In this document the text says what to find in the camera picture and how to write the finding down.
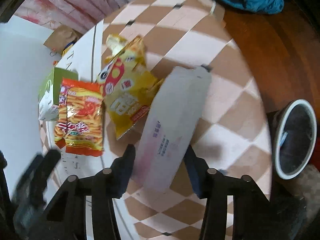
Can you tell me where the orange fries snack bag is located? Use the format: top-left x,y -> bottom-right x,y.
54,78 -> 104,157

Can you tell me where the pink white long box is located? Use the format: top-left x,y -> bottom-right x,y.
132,66 -> 212,192

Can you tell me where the yellow panda snack bag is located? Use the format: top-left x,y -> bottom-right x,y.
97,34 -> 163,139

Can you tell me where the green white tissue box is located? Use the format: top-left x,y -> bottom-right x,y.
38,67 -> 78,121

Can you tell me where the white rimmed trash bin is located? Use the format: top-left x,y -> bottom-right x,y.
267,99 -> 317,180

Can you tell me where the yellow black box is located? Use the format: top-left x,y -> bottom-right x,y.
62,41 -> 75,56

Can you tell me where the brown paper bag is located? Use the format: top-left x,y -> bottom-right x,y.
43,25 -> 82,55

